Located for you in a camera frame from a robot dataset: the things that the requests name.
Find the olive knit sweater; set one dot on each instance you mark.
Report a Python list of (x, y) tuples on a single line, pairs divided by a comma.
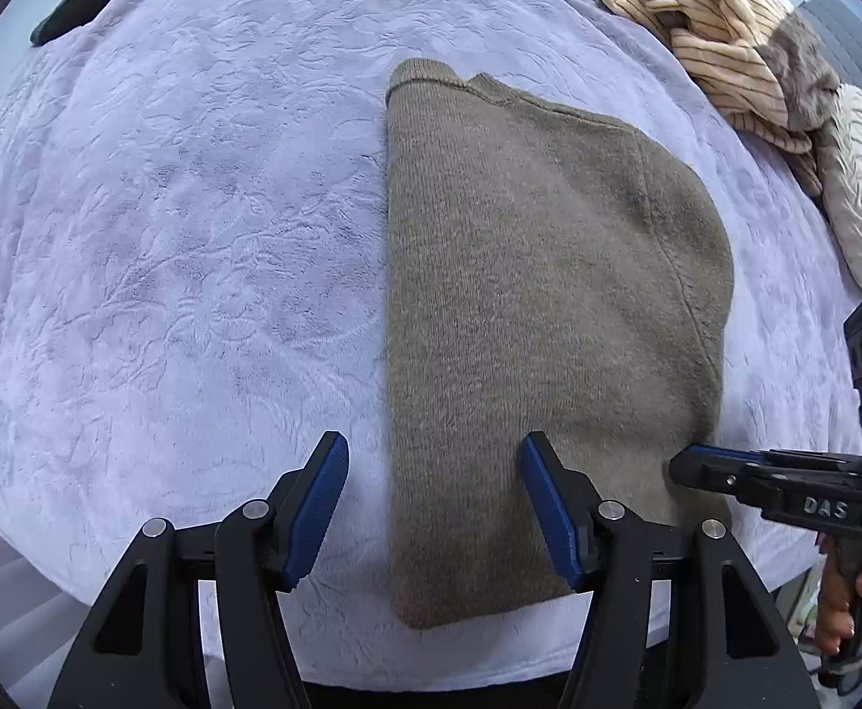
[(549, 310)]

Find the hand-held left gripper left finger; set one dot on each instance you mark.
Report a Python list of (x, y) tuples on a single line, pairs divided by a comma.
[(320, 509)]

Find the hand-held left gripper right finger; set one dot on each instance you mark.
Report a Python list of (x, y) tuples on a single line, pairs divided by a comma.
[(549, 509)]

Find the grey ribbed cushion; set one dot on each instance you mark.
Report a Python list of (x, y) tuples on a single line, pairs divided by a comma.
[(852, 37)]

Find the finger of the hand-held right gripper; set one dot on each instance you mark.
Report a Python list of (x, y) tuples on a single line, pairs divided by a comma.
[(719, 469)]

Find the person's right hand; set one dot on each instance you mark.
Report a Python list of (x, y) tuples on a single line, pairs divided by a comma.
[(837, 605)]

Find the beige striped fur-trimmed garment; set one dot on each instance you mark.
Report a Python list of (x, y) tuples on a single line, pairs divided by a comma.
[(719, 37)]

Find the lavender embossed blanket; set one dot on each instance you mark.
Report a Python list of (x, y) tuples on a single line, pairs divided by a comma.
[(179, 236)]

